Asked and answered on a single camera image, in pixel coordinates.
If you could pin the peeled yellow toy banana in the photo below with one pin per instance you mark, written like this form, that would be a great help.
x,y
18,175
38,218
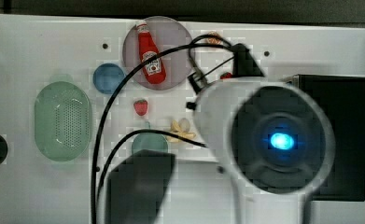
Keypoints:
x,y
182,128

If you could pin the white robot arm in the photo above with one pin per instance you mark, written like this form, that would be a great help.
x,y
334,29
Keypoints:
x,y
273,147

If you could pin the black silver toaster oven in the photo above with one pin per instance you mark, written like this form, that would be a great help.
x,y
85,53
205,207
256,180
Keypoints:
x,y
343,101

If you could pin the red toy strawberry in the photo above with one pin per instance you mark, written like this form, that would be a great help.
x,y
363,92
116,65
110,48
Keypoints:
x,y
140,107

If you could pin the red plush ketchup bottle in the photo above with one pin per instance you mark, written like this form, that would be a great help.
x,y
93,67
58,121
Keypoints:
x,y
154,72

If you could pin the small red toy tomato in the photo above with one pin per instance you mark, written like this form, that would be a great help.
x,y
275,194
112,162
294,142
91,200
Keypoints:
x,y
226,75

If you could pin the orange slice toy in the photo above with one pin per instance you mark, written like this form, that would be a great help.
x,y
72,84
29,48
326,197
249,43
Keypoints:
x,y
214,38

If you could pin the grey round plate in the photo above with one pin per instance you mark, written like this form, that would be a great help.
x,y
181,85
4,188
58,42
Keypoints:
x,y
167,34

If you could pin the blue round bowl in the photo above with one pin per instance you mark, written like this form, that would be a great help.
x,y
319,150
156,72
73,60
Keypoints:
x,y
107,77

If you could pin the green oval colander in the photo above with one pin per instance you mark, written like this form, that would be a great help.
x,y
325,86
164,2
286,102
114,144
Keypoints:
x,y
63,121

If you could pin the green mug with handle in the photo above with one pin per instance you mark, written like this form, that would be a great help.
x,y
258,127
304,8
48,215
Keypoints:
x,y
149,141

